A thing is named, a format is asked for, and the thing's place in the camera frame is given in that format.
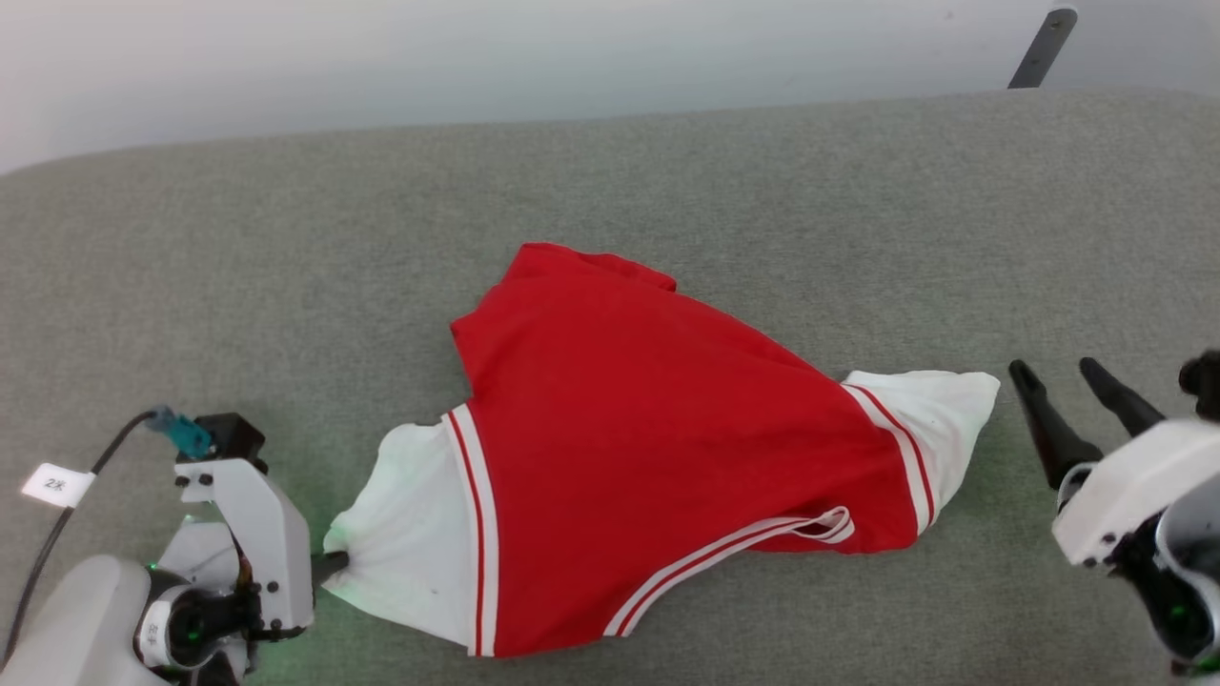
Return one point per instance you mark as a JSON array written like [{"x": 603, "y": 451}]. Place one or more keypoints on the red white jersey shirt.
[{"x": 648, "y": 429}]

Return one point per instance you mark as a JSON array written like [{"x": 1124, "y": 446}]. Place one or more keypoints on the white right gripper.
[{"x": 1125, "y": 486}]

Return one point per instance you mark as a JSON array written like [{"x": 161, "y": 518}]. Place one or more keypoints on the grey metal wall bracket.
[{"x": 1041, "y": 48}]

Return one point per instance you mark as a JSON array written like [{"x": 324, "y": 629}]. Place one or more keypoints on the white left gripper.
[{"x": 272, "y": 553}]

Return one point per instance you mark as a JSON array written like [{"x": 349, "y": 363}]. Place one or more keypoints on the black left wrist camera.
[{"x": 233, "y": 438}]

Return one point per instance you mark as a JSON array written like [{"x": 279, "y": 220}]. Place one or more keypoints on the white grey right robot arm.
[{"x": 1187, "y": 591}]

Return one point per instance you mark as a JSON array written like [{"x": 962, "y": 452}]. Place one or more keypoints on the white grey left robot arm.
[{"x": 67, "y": 629}]

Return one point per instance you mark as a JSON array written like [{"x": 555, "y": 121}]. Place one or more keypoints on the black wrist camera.
[
  {"x": 233, "y": 438},
  {"x": 1203, "y": 381}
]

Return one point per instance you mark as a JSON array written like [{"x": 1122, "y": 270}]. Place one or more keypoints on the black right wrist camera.
[{"x": 1203, "y": 381}]

